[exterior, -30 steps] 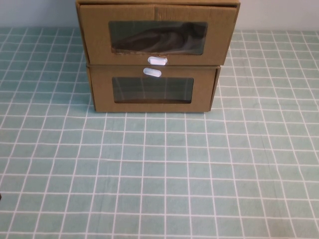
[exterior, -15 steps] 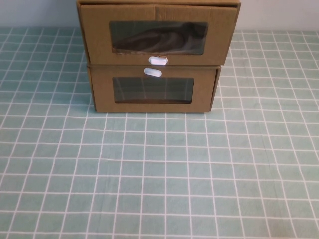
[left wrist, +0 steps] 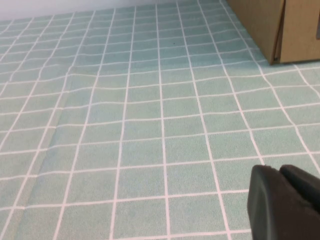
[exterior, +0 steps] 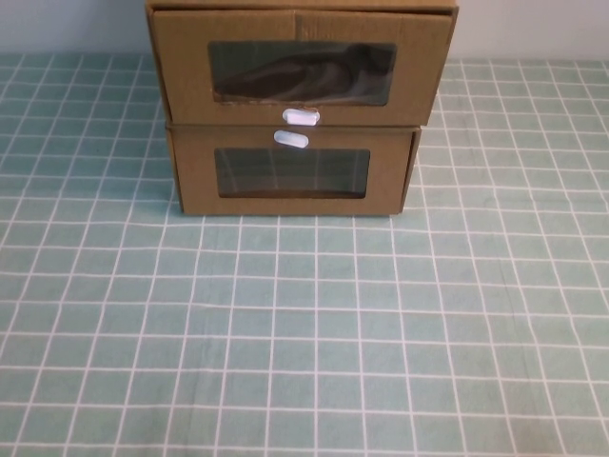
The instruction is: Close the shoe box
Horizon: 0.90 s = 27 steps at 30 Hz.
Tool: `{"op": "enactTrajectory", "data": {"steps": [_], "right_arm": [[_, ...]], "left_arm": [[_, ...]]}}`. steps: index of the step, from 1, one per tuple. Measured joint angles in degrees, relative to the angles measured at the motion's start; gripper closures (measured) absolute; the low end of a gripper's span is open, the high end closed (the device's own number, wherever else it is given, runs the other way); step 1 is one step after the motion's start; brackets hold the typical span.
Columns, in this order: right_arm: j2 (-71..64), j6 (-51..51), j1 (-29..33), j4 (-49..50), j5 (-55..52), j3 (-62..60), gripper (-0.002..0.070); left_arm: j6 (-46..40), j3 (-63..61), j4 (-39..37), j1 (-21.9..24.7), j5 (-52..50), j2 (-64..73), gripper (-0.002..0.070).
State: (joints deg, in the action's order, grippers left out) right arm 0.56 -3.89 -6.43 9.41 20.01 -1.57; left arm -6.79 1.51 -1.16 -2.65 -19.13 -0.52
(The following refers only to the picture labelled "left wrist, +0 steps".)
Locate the cardboard shoe box shell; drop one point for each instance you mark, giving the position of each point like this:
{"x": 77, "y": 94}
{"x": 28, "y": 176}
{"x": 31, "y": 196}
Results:
{"x": 257, "y": 25}

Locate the green checked tablecloth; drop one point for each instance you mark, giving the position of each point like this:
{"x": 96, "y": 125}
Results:
{"x": 140, "y": 125}

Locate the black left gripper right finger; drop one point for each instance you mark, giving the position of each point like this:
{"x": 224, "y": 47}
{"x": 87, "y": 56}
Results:
{"x": 302, "y": 182}

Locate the cardboard drawer with empty window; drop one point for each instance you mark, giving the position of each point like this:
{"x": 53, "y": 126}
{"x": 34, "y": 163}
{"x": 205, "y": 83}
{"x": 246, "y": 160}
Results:
{"x": 297, "y": 30}

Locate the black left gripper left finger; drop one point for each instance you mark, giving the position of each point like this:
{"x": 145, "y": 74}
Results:
{"x": 272, "y": 210}

